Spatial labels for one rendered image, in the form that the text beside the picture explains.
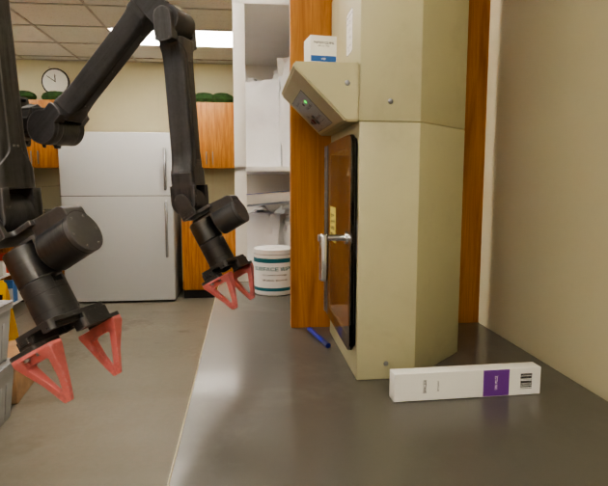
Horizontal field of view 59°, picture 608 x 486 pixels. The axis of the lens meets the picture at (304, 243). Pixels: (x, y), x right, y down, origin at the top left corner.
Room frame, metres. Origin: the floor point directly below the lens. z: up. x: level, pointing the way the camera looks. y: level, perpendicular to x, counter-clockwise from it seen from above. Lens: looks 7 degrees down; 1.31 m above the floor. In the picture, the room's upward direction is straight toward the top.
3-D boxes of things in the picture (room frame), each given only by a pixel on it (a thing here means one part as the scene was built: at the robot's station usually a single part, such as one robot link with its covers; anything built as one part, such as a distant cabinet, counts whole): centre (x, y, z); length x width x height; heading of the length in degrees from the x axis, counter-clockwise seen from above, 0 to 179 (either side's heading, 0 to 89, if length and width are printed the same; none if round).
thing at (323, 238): (1.01, -0.05, 1.17); 0.05 x 0.03 x 0.10; 96
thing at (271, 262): (1.75, 0.10, 1.02); 0.13 x 0.13 x 0.15
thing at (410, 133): (1.13, -0.20, 1.33); 0.32 x 0.25 x 0.77; 6
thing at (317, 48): (1.05, -0.03, 1.54); 0.05 x 0.05 x 0.06; 14
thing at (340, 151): (1.12, -0.07, 1.19); 0.30 x 0.01 x 0.40; 6
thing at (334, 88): (1.11, -0.02, 1.46); 0.32 x 0.12 x 0.10; 6
